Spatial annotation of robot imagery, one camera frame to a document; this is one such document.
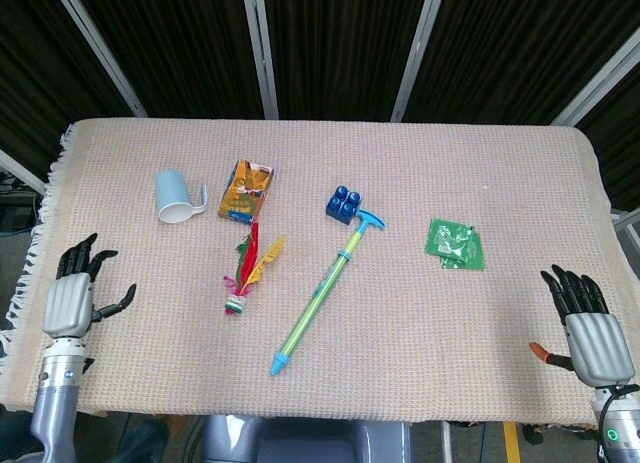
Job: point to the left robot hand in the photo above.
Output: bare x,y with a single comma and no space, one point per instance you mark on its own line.
67,303

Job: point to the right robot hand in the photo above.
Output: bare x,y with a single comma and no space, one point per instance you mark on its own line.
597,348

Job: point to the colourful feather shuttlecock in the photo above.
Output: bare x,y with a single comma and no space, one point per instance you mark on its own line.
249,270

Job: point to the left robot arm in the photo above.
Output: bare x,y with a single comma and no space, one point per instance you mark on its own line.
55,398

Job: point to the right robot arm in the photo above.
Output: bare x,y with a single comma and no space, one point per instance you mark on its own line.
617,423

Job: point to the light blue plastic mug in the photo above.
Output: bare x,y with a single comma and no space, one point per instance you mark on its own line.
175,197

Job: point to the orange snack box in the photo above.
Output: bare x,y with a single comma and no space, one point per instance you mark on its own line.
246,193

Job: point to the green sachet packet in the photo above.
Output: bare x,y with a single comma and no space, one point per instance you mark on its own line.
452,238
470,264

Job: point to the beige woven tablecloth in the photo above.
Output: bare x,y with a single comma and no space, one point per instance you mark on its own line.
310,333

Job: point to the green blue water squirter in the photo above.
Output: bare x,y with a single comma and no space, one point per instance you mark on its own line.
320,288

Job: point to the grey robot torso base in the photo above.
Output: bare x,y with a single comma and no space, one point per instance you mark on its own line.
305,440

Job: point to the blue toy building block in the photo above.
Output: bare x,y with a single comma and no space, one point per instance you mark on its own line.
344,205

